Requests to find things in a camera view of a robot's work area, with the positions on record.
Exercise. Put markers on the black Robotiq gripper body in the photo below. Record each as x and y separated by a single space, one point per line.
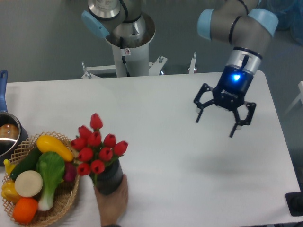
231 88

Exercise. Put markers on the red tulip bouquet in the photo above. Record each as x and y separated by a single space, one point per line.
97 155

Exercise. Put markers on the dark grey ribbed vase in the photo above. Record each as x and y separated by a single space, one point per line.
109 180

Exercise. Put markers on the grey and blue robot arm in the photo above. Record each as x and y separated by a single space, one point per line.
241 23

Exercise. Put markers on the bare human hand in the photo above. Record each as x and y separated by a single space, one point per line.
111 207

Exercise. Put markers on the white furniture leg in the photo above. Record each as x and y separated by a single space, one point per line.
298 99

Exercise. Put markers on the blue plastic bag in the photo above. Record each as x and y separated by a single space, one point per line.
290 16

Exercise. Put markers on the black device at table edge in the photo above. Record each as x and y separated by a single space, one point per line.
295 203

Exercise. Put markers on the purple red radish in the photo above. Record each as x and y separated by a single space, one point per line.
70 172

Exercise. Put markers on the yellow squash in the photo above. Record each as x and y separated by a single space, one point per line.
47 143

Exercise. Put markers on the green bok choy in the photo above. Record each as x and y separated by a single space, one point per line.
51 167

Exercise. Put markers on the dark green cucumber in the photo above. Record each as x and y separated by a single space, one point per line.
26 164

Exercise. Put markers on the white round radish slice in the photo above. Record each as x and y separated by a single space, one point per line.
28 183

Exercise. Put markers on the yellow banana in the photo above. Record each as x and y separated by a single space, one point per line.
9 167

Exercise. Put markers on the orange fruit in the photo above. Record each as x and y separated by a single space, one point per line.
25 210

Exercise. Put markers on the yellow bell pepper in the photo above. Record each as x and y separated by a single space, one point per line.
9 192

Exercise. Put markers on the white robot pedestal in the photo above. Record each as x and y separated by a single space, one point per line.
130 44

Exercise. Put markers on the blue handled saucepan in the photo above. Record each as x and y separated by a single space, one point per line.
11 131

